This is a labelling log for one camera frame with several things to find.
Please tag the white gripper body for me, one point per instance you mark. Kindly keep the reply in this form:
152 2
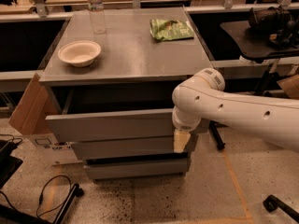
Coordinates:
186 124

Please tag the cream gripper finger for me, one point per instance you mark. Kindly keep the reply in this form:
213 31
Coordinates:
181 140

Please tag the grey top drawer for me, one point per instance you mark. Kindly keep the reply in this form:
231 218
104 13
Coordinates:
111 114

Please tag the grey drawer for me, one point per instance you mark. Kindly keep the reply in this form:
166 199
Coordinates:
137 168
123 148
111 114

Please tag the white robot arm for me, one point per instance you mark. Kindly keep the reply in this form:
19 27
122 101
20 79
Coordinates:
202 96

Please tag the grey bottom drawer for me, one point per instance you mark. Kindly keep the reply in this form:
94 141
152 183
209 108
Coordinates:
137 168

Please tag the grey middle drawer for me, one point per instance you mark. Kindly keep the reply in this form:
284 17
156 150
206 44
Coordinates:
123 148

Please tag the grey drawer cabinet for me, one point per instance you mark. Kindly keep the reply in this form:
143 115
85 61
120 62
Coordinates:
130 59

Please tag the green chip bag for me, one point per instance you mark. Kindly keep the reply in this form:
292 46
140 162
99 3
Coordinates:
169 30

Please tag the black caster leg right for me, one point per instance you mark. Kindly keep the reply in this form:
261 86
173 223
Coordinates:
272 203

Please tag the black stand leg left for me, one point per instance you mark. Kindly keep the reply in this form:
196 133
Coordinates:
75 192

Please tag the white paper bowl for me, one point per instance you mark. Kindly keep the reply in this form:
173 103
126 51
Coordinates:
80 53

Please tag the black device on table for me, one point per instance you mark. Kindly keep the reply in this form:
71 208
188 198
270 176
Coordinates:
281 27

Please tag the brown cardboard box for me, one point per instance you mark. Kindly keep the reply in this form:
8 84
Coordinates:
29 119

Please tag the clear plastic water bottle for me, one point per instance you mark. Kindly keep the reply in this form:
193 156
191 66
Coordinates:
97 15

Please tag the black equipment at left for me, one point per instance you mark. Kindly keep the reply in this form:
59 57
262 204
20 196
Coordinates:
8 164

